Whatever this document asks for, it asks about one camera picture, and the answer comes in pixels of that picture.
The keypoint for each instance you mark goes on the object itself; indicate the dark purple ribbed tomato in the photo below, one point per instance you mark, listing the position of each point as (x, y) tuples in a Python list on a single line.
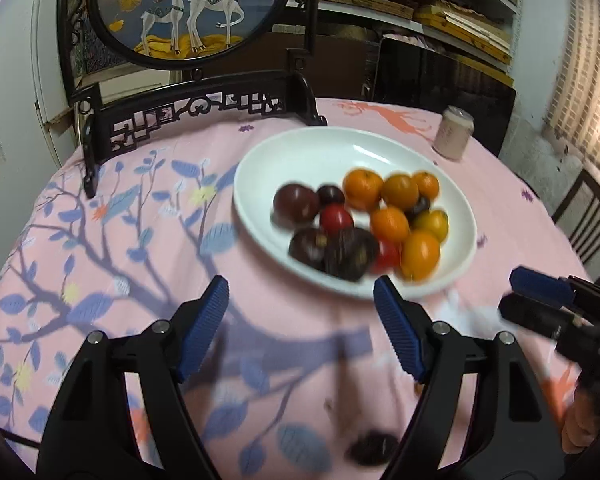
[(307, 247), (351, 252)]

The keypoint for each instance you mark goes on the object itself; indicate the large red tomato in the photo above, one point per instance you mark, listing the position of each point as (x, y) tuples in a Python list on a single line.
[(336, 220)]

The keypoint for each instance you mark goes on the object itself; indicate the person's right hand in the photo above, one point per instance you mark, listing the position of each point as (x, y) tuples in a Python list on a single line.
[(577, 425)]

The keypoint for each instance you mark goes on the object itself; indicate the white door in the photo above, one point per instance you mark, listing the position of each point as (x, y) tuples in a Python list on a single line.
[(15, 60)]

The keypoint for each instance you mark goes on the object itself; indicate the yellow-orange citrus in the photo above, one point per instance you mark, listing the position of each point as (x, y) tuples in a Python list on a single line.
[(420, 255)]

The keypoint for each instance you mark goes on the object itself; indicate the dark brown date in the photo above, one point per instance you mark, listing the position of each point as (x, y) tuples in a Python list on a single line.
[(372, 450)]

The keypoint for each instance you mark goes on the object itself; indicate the white oval plate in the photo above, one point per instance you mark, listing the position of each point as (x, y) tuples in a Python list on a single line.
[(305, 160)]

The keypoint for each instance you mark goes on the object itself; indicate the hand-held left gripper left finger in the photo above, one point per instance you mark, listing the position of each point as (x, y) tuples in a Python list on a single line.
[(207, 320)]

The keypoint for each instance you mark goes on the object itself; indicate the pink floral tablecloth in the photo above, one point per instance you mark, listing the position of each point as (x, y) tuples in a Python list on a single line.
[(130, 240)]

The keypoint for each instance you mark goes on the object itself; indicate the black panel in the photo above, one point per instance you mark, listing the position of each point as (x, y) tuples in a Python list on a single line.
[(430, 75)]

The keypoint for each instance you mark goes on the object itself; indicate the dark wooden chair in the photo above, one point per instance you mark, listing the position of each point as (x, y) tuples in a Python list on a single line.
[(587, 220)]

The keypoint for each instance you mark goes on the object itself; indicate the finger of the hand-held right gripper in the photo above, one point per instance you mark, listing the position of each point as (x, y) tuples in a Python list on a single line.
[(535, 280), (530, 312)]

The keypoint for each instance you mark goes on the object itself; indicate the round deer painting table screen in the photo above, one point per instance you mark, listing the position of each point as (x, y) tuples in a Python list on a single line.
[(190, 0)]

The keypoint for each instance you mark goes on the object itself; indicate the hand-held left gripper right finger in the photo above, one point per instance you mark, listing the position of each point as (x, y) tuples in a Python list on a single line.
[(400, 330)]

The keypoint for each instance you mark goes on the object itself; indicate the small beige can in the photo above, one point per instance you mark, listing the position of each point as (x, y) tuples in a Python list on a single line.
[(452, 132)]

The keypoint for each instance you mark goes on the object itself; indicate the yellow kumquat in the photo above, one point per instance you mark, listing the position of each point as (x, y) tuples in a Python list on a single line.
[(434, 225)]

